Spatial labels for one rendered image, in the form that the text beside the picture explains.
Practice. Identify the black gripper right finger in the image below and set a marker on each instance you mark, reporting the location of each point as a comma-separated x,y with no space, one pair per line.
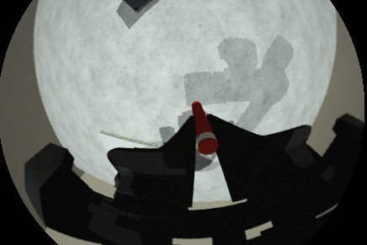
243,154

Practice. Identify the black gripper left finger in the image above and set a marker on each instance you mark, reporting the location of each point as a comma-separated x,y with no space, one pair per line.
176,159

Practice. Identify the dark red peg with white band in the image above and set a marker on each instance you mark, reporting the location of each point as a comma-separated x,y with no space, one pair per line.
206,142

